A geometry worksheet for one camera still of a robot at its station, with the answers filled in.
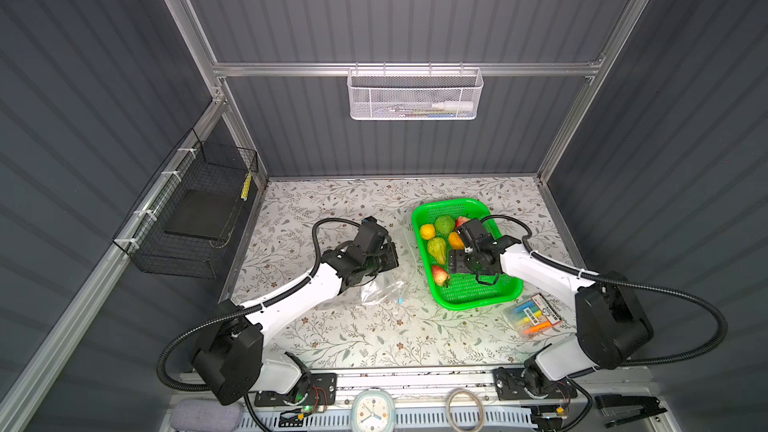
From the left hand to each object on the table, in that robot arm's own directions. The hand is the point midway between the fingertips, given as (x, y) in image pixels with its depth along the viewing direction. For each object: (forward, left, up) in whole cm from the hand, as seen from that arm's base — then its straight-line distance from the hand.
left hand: (400, 254), depth 83 cm
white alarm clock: (-34, +9, -12) cm, 37 cm away
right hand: (0, -20, -9) cm, 22 cm away
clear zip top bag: (-6, +3, -8) cm, 10 cm away
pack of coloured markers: (-15, -37, -12) cm, 42 cm away
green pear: (+7, -13, -8) cm, 17 cm away
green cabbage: (+15, -16, -7) cm, 23 cm away
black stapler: (-38, -49, -12) cm, 63 cm away
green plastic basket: (-5, -20, -14) cm, 25 cm away
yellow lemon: (+14, -11, -9) cm, 20 cm away
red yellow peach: (-3, -12, -8) cm, 15 cm away
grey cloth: (-33, +47, -12) cm, 59 cm away
